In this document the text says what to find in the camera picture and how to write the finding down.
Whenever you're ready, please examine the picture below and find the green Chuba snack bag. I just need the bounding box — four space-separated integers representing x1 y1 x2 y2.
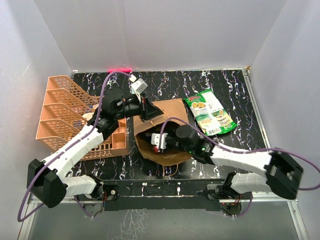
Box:
183 89 237 137

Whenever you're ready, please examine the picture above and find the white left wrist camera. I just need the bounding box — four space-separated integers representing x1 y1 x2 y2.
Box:
129 75 148 97

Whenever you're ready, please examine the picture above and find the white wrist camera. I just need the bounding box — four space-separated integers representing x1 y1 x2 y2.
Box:
150 133 168 153
129 75 148 97

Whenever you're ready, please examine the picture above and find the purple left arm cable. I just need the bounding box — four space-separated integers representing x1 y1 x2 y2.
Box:
17 71 135 223

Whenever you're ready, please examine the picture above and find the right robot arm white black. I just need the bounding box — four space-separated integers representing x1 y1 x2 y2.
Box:
159 125 304 200

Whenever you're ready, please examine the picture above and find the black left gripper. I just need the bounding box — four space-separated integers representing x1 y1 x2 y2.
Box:
114 91 164 123

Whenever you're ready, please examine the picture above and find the brown paper bag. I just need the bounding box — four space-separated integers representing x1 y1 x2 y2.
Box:
133 98 192 166

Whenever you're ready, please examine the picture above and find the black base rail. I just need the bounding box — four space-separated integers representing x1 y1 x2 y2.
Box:
74 178 253 213

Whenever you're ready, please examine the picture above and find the peach plastic desk organizer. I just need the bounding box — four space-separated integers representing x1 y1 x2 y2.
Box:
35 75 129 161

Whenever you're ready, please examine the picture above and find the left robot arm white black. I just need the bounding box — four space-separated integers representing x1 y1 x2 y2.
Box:
27 88 164 208

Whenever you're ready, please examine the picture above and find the red LED strip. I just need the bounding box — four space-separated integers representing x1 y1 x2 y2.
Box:
107 66 132 73

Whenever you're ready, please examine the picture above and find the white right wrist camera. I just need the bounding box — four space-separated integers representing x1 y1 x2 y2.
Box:
150 133 168 153

